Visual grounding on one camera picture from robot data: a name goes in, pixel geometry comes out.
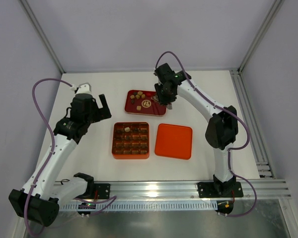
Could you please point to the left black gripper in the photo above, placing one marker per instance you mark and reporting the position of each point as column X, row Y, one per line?
column 98, row 113

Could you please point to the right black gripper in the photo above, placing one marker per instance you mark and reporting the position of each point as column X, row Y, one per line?
column 164, row 99

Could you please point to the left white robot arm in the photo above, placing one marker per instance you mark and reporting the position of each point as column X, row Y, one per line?
column 38, row 201

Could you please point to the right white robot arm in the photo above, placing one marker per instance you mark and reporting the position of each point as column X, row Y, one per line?
column 222, row 125

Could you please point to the orange compartment chocolate box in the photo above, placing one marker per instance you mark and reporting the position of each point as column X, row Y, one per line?
column 130, row 145

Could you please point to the dark red metal tray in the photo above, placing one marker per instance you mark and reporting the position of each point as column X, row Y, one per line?
column 149, row 106

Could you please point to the orange box lid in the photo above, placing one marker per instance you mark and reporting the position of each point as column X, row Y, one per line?
column 174, row 141

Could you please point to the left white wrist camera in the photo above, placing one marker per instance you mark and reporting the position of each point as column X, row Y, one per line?
column 84, row 88

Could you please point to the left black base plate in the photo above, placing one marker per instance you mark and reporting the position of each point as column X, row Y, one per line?
column 101, row 191

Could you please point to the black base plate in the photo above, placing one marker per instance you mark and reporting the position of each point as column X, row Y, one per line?
column 206, row 189
column 101, row 191

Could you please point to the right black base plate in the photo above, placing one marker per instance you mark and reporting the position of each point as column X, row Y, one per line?
column 206, row 189

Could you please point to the white slotted cable duct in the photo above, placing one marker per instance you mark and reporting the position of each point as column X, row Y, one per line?
column 154, row 205

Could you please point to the right aluminium frame rail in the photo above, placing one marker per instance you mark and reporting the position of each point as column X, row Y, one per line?
column 256, row 140

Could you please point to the aluminium front rail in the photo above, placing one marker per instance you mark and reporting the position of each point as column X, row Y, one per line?
column 265, row 189

